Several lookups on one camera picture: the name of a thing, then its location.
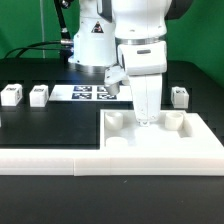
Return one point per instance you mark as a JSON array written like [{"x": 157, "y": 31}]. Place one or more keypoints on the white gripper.
[{"x": 145, "y": 60}]

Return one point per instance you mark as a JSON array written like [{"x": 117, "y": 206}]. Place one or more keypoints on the white square tabletop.
[{"x": 175, "y": 132}]

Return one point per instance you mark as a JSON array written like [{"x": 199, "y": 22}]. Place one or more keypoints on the white sheet with tags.
[{"x": 88, "y": 93}]

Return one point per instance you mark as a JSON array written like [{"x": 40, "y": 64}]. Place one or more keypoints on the white L-shaped obstacle fence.
[{"x": 109, "y": 162}]

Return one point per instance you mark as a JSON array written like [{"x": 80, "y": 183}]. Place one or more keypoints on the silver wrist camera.
[{"x": 114, "y": 77}]

